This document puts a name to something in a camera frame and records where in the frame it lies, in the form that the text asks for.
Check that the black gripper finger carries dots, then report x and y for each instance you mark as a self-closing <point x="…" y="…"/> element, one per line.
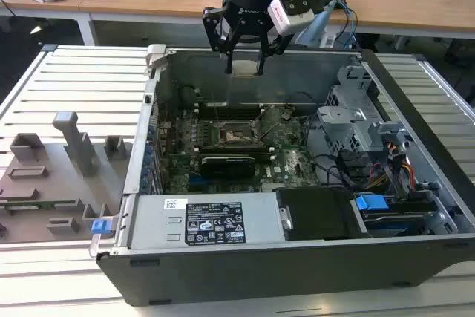
<point x="269" y="48"/>
<point x="217" y="29"/>

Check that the silver square CPU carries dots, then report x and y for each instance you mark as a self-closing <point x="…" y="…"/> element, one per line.
<point x="245" y="68"/>

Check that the black CPU socket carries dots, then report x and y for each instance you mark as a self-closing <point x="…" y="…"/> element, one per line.
<point x="237" y="135"/>

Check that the blue expansion slot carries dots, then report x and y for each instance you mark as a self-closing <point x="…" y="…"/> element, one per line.
<point x="204" y="183"/>

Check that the white plastic stand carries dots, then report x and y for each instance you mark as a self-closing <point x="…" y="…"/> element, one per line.
<point x="328" y="39"/>

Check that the pale blue teach pendant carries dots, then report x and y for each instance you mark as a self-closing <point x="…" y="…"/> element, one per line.
<point x="323" y="20"/>

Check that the round coin cell battery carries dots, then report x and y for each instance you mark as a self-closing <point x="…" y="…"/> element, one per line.
<point x="285" y="113"/>

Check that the wooden office desk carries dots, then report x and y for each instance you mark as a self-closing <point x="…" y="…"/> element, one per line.
<point x="148" y="1"/>

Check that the silver metal drive cage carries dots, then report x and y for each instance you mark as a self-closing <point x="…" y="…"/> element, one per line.
<point x="341" y="124"/>

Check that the green motherboard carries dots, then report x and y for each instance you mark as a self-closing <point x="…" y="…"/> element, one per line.
<point x="289" y="161"/>

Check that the black graphics card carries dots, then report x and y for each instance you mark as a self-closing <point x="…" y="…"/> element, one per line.
<point x="226" y="168"/>

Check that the black plastic fan shroud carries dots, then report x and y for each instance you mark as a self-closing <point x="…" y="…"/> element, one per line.
<point x="315" y="213"/>

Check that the blue disk carrier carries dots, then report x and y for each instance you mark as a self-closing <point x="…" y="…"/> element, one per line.
<point x="371" y="203"/>

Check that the silver power supply unit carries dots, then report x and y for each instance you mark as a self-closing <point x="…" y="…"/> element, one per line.
<point x="156" y="220"/>

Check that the black hard disk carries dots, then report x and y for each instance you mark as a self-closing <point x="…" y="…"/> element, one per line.
<point x="397" y="224"/>

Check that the black open PC case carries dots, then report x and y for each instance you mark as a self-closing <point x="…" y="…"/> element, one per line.
<point x="259" y="276"/>

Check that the blue plastic case latch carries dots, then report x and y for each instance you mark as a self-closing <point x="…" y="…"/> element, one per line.
<point x="101" y="227"/>

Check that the grey parts rack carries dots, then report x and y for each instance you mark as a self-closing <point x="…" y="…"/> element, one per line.
<point x="48" y="191"/>

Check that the green RAM stick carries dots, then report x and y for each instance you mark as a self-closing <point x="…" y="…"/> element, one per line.
<point x="44" y="204"/>

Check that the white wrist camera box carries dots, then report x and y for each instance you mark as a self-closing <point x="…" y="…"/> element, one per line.
<point x="289" y="12"/>

